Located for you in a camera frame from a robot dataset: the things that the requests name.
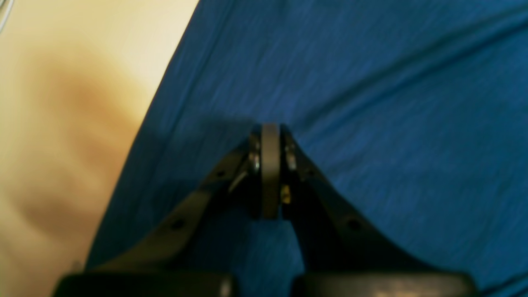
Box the dark blue t-shirt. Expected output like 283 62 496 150
86 0 528 297

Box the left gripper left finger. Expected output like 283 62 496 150
54 124 281 297

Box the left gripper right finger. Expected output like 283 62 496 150
280 126 477 297

